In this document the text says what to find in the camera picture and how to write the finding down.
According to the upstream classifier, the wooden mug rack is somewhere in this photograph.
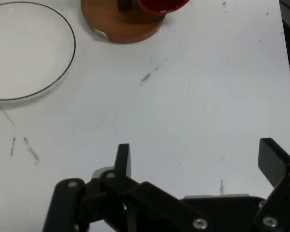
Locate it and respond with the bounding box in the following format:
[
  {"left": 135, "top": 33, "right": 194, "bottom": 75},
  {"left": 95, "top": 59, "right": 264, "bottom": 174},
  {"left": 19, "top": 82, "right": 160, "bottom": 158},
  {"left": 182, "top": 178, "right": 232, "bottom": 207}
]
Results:
[{"left": 81, "top": 0, "right": 165, "bottom": 44}]

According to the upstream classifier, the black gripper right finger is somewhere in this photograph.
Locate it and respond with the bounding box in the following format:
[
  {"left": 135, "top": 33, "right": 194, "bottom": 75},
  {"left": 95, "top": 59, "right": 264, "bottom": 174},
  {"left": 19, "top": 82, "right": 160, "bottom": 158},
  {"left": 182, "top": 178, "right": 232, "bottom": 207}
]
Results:
[{"left": 253, "top": 137, "right": 290, "bottom": 232}]

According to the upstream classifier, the red mug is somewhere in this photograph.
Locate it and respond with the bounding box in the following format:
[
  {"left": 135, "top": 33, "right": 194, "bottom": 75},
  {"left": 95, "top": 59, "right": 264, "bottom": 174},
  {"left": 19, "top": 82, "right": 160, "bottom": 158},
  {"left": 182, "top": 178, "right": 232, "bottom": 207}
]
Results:
[{"left": 137, "top": 0, "right": 191, "bottom": 15}]

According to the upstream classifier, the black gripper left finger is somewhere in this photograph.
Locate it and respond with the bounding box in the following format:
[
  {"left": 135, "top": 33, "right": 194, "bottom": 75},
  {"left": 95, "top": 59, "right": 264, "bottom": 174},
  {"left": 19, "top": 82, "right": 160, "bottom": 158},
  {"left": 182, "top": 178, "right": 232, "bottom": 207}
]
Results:
[{"left": 42, "top": 144, "right": 216, "bottom": 232}]

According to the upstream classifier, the white plate with black rim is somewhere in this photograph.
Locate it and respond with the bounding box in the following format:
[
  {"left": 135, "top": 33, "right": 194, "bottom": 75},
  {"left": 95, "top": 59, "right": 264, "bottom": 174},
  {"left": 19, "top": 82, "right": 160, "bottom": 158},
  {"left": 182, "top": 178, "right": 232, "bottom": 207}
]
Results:
[{"left": 0, "top": 1, "right": 76, "bottom": 101}]

